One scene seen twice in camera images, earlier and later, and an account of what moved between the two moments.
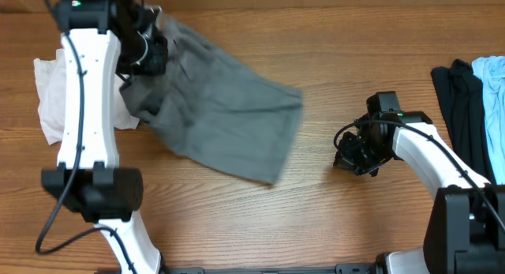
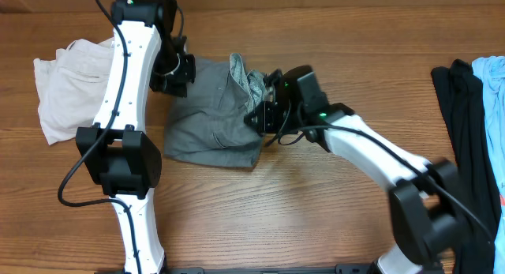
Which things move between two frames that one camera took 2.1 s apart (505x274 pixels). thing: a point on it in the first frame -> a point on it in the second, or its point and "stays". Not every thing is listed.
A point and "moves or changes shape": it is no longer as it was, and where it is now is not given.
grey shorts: [207, 107] moves or changes shape
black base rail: [349, 268] stays
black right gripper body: [367, 154] -> [272, 116]
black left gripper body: [142, 57] -> [170, 71]
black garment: [461, 95] stays
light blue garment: [491, 73] stays
